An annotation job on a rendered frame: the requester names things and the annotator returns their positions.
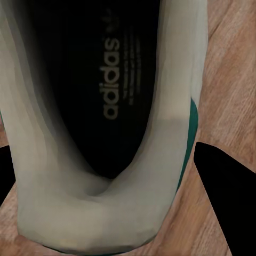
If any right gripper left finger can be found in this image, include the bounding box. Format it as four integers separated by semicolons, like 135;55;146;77
0;146;16;206

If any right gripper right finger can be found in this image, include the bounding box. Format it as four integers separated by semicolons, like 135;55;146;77
194;142;256;256

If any gym shoe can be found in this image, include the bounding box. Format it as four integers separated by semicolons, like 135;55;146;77
0;0;208;256

